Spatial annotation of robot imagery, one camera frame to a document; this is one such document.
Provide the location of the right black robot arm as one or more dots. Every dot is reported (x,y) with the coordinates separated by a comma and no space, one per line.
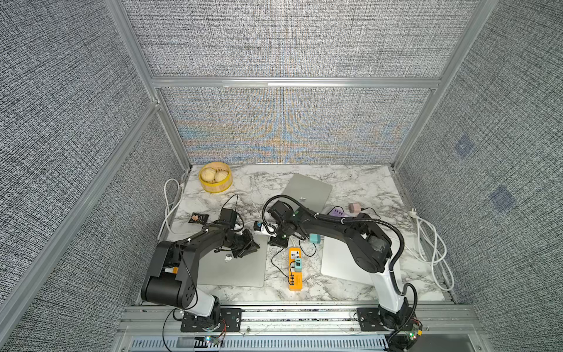
(375,246)

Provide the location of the pink charger plug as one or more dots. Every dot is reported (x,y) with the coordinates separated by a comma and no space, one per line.
(355,208)

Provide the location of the small black snack packet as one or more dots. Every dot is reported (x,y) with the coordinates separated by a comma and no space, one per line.
(198,218)

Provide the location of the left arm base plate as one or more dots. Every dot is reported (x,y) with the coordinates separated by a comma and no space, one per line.
(224,319)

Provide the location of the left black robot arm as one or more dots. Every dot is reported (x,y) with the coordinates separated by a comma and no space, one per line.
(171,278)

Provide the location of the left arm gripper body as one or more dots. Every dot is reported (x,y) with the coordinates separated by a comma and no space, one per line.
(242,243)

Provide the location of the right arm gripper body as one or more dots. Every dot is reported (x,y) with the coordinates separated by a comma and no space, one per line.
(279,236)

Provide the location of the aluminium front rail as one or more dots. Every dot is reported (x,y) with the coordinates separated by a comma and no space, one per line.
(298,326)

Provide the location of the purple power strip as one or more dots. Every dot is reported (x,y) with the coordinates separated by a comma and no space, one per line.
(338,212)

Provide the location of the silver laptop front right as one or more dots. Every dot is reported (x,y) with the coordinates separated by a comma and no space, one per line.
(337,261)

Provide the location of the orange power strip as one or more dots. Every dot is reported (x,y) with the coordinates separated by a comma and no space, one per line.
(295,278)

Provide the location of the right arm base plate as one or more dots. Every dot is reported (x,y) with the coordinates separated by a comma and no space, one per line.
(376,319)

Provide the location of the yellow wooden steamer basket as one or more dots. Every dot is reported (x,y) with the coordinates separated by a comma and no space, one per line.
(216,188)

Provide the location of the silver laptop at back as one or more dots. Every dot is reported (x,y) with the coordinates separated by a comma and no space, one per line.
(311,193)

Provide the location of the right steamed bun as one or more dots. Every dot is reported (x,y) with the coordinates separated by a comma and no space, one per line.
(220,176)

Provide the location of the silver laptop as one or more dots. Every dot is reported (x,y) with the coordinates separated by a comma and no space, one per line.
(337,261)
(311,193)
(222,269)

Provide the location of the silver laptop front left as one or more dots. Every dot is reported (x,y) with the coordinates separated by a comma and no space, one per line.
(222,269)

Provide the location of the left steamed bun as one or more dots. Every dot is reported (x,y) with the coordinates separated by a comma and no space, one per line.
(208,175)

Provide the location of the steamed bun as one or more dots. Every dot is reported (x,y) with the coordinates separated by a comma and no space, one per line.
(220,176)
(208,175)

